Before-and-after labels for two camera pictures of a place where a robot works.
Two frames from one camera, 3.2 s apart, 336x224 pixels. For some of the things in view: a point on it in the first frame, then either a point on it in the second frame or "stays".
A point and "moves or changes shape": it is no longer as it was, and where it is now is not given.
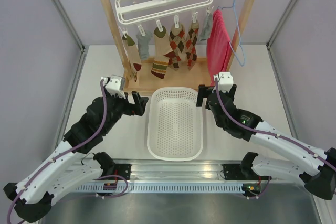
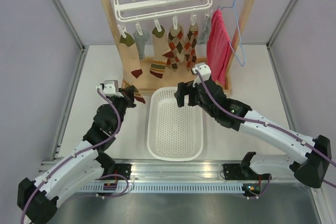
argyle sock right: (190, 50) stays
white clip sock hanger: (140, 6) stays
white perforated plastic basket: (175, 127) stays
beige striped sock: (163, 48) stays
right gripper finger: (202, 93) → (180, 98)
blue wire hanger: (239, 44) stays
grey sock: (143, 44) moves or changes shape
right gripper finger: (202, 92) → (186, 88)
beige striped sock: (133, 54) moves or changes shape
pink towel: (218, 51) stays
